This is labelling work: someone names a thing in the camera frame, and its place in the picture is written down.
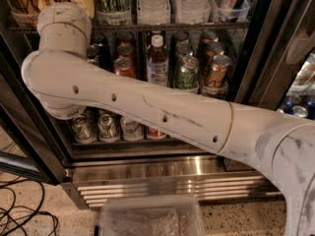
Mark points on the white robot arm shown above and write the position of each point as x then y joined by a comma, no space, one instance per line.
280,146

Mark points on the gold can top shelf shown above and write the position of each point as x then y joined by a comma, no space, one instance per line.
25,12

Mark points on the gold can shelf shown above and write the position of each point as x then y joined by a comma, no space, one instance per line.
217,73
25,12

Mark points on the green can top shelf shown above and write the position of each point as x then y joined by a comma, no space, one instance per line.
114,12

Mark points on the green can shelf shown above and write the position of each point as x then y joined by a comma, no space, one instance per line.
186,73
114,12

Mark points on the red can middle shelf front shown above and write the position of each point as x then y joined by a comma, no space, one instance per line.
124,67

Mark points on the red can shelf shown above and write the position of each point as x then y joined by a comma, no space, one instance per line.
154,134
124,67

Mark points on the open fridge door left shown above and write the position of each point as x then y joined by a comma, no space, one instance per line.
25,121

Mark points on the green can bottom left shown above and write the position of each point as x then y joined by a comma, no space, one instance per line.
84,132

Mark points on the green can middle shelf front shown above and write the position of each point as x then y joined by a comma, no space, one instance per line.
186,73

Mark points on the clear bottle bottom shelf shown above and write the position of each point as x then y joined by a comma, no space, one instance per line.
132,130

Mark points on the red can bottom shelf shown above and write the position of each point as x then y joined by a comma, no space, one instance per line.
154,134

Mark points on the gold can middle shelf front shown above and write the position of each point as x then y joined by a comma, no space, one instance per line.
217,73

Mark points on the stainless fridge body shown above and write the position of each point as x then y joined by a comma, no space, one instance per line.
99,171

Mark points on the closed glass fridge door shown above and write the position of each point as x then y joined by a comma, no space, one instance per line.
279,37

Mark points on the clear water bottle left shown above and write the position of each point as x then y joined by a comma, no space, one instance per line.
153,12

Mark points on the clear water bottle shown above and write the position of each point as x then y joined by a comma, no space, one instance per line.
153,12
191,12

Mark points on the brown tea bottle white cap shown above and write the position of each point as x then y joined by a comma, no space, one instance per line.
157,62

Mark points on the clear water bottle right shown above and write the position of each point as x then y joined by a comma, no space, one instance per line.
191,12

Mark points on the clear plastic bin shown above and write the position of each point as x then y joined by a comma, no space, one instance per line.
170,215

